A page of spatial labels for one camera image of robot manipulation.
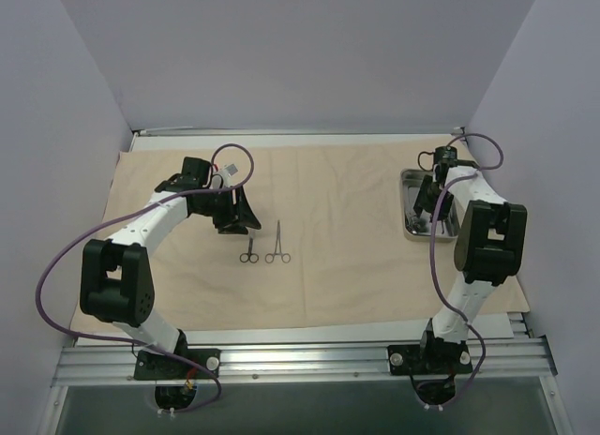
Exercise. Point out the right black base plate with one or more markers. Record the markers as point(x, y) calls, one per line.
point(411, 359)

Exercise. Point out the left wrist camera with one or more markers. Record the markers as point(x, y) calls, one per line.
point(223, 176)

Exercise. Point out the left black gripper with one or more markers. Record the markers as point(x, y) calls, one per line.
point(234, 215)

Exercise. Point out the beige cloth wrap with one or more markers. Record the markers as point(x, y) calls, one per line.
point(341, 221)

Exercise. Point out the aluminium front rail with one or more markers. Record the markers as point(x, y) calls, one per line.
point(297, 363)

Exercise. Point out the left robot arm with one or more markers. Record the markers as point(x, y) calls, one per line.
point(117, 285)

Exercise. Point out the steel surgical forceps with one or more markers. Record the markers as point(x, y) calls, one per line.
point(278, 252)

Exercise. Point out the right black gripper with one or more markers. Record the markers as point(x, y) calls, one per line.
point(432, 197)

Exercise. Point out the steel surgical scissors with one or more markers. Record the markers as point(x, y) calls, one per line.
point(249, 256)

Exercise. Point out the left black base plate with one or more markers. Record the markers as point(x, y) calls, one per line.
point(151, 366)

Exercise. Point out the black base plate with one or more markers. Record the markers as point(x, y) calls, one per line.
point(151, 366)
point(411, 359)

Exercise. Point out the steel instrument tray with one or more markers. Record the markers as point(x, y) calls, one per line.
point(409, 184)

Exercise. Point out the steel clamp in tray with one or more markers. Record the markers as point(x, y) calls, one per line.
point(418, 224)

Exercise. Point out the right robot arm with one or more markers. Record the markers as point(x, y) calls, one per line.
point(488, 249)

